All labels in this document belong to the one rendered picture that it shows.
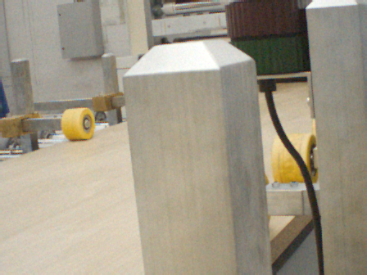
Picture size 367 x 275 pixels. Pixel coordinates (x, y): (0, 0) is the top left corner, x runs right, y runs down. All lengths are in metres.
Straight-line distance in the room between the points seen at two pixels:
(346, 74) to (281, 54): 0.04
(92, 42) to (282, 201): 9.62
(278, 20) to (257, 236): 0.24
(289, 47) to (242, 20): 0.04
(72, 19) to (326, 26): 10.09
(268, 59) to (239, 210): 0.24
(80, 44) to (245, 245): 10.25
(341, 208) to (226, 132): 0.27
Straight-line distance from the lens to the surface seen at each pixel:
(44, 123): 1.88
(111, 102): 2.32
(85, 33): 10.42
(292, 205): 0.80
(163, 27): 3.07
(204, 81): 0.22
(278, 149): 1.04
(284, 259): 1.05
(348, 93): 0.47
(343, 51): 0.47
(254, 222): 0.25
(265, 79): 0.49
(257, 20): 0.47
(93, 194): 1.17
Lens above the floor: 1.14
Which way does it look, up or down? 8 degrees down
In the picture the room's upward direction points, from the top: 6 degrees counter-clockwise
